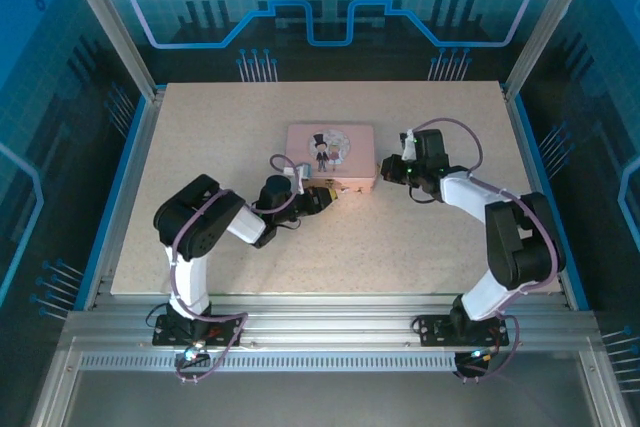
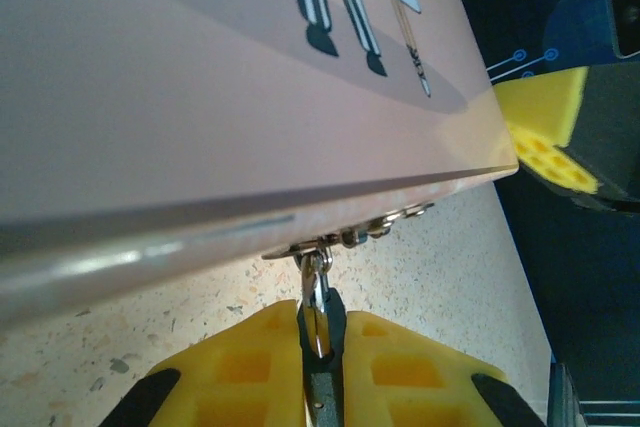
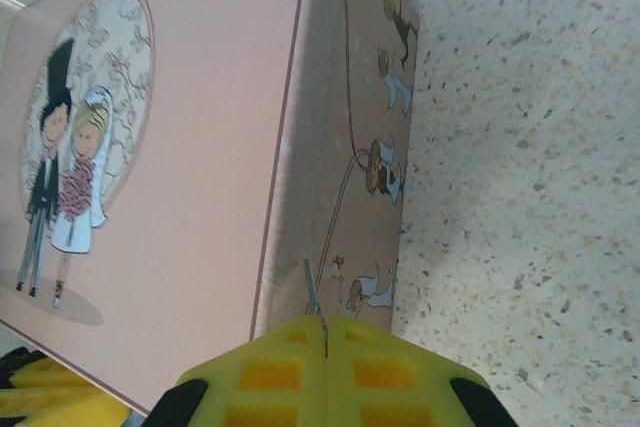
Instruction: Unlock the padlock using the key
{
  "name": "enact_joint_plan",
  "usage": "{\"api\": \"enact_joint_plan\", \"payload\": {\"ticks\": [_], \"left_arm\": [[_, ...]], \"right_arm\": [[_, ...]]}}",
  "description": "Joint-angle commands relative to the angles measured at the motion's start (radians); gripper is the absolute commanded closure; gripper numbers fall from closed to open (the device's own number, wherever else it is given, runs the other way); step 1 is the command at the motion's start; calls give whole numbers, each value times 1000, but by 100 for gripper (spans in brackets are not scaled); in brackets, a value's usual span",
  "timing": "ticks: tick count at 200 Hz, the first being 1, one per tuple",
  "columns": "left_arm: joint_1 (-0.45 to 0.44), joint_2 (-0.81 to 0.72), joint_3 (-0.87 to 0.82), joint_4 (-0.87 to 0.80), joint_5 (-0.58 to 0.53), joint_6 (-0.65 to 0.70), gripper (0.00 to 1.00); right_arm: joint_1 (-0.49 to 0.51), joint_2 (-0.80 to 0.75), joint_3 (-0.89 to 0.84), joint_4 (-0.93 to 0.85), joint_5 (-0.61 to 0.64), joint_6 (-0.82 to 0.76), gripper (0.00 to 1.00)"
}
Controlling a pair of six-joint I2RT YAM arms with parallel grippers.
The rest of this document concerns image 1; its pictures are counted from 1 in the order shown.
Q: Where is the pink cartoon print box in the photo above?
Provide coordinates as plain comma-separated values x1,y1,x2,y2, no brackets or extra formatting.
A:
285,121,378,193

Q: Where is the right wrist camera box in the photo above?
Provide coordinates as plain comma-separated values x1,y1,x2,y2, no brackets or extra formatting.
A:
398,129,419,162

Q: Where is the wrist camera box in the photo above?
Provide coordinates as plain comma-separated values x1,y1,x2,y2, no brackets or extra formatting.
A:
398,129,419,162
283,161,314,194

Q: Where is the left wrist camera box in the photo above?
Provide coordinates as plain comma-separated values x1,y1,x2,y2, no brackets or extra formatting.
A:
283,161,314,194

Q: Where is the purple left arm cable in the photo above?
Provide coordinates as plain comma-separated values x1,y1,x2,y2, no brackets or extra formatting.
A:
169,154,302,386

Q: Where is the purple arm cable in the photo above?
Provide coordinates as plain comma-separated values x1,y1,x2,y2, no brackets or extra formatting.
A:
169,154,302,386
413,117,560,384

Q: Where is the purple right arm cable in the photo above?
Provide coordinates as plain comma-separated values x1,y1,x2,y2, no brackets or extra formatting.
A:
413,117,560,384

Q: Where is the aluminium frame rail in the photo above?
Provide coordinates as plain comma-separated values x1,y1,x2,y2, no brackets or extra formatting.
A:
57,291,604,356

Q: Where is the slotted grey cable duct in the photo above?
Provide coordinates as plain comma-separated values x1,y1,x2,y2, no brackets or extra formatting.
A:
79,352,464,371

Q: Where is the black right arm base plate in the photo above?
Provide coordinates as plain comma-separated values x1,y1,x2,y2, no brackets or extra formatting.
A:
414,314,511,348

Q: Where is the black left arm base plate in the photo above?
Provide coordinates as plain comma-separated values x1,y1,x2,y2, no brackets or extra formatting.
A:
152,314,247,348

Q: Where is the aluminium frame post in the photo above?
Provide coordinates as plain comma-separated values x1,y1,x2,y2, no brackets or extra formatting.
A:
54,0,167,101
502,0,590,101

